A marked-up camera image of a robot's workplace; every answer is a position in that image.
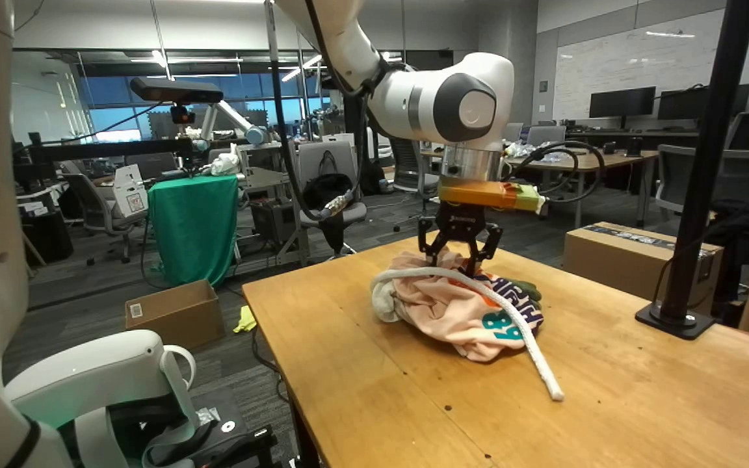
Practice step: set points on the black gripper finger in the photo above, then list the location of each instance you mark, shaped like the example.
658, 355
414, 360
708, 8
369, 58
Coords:
433, 245
485, 249

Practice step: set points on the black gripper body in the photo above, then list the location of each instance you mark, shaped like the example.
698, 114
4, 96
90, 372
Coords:
460, 221

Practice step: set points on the peach printed cloth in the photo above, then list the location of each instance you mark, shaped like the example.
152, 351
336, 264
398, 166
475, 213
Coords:
454, 314

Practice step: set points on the white towel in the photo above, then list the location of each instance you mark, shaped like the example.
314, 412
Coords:
380, 301

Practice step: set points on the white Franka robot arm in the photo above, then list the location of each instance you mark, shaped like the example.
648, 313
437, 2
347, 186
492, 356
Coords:
427, 105

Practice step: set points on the black jacket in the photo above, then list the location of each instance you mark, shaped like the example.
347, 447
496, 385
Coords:
328, 234

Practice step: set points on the brown box black tape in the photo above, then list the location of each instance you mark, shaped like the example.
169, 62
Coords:
636, 256

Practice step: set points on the black computer monitor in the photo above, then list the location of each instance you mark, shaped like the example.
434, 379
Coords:
676, 101
622, 101

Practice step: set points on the neon yellow rag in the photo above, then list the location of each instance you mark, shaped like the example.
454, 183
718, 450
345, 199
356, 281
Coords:
246, 321

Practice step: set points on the black stand pole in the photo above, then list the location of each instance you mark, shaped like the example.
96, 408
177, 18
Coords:
695, 191

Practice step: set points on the white boom tube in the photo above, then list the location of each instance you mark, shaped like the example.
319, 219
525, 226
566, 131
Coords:
241, 119

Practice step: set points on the whiteboard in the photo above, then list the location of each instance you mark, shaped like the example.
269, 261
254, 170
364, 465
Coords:
636, 61

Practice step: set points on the green draped cloth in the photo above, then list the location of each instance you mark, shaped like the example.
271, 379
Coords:
193, 225

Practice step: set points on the small open cardboard box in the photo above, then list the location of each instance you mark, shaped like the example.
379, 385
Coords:
176, 313

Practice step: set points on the grey office chair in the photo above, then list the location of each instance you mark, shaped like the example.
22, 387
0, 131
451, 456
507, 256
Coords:
748, 183

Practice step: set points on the black robot connector plug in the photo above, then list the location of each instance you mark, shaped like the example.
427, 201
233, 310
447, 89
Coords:
220, 437

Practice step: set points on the black flat panel rig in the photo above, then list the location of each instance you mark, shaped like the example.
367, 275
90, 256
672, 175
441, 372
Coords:
176, 89

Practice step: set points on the white sign board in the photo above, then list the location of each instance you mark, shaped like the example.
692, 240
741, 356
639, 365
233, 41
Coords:
130, 191

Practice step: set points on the black long workbench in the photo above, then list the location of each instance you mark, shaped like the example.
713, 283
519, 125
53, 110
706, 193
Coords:
104, 151

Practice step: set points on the dark swivel chair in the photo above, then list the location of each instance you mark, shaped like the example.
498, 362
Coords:
92, 203

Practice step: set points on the black storage crate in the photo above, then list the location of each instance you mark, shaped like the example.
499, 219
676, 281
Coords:
51, 234

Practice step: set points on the orange green camera mount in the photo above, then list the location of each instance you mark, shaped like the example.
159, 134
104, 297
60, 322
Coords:
480, 196

